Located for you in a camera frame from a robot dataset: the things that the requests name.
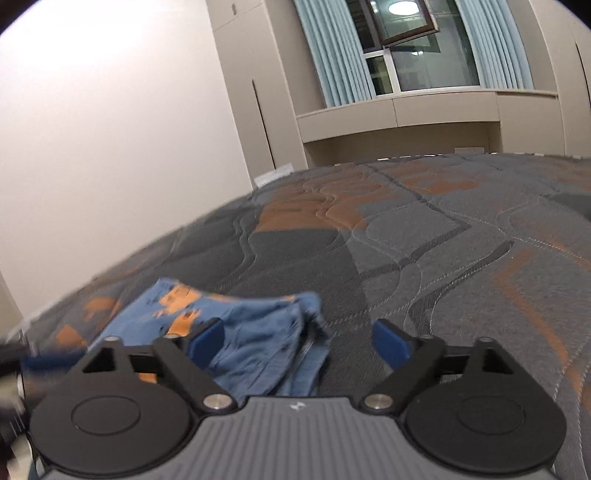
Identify beige window bench cabinet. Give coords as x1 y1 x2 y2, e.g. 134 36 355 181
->
295 89 562 169

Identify grey and orange quilted bed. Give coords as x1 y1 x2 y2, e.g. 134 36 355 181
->
0 153 591 480

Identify blue pants with orange print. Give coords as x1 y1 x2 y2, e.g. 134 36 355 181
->
89 277 331 398

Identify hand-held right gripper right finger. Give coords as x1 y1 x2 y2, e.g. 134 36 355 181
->
360 318 517 415

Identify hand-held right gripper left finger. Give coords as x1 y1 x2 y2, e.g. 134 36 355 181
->
81 318 238 414

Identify beige tall cabinet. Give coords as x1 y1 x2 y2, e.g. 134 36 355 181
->
529 0 591 158

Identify beige wardrobe with black handle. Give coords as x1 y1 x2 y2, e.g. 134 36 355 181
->
205 0 310 186

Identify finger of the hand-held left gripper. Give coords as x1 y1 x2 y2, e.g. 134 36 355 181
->
21 352 86 373

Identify light blue curtain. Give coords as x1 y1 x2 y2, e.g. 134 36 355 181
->
293 0 378 110
454 0 535 91

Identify glass window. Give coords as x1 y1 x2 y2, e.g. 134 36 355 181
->
345 0 482 99

